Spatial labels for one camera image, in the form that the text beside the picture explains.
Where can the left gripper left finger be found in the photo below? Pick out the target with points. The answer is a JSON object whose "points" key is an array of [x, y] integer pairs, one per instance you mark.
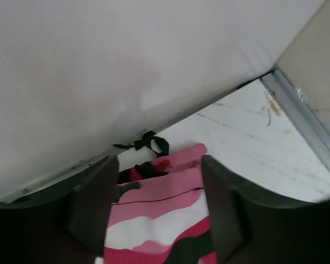
{"points": [[90, 205]]}

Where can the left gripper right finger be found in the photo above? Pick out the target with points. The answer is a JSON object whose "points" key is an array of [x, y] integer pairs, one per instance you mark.
{"points": [[250, 224]]}

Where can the pink camouflage trousers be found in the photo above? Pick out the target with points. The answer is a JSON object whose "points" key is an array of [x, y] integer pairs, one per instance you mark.
{"points": [[160, 211]]}

